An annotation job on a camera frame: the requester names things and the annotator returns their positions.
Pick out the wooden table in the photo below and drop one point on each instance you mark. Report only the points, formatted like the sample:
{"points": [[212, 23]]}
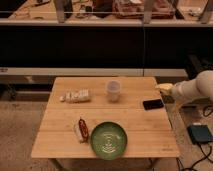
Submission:
{"points": [[149, 132]]}

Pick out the black eraser block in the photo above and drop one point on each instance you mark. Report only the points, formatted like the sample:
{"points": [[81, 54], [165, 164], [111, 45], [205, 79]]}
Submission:
{"points": [[153, 104]]}

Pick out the blue box on floor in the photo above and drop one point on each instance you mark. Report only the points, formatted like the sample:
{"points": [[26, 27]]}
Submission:
{"points": [[200, 134]]}

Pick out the green round plate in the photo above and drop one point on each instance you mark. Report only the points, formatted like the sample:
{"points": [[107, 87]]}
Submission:
{"points": [[108, 141]]}

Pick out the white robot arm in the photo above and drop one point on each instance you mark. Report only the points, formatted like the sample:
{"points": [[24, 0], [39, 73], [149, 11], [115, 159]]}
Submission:
{"points": [[186, 91]]}

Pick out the pink tray on shelf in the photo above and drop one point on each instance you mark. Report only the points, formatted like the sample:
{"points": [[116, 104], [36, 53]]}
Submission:
{"points": [[161, 9]]}

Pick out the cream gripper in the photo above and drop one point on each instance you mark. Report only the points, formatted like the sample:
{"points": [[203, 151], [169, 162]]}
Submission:
{"points": [[164, 88]]}

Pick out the long metal shelf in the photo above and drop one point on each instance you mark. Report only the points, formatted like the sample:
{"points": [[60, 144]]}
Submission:
{"points": [[99, 13]]}

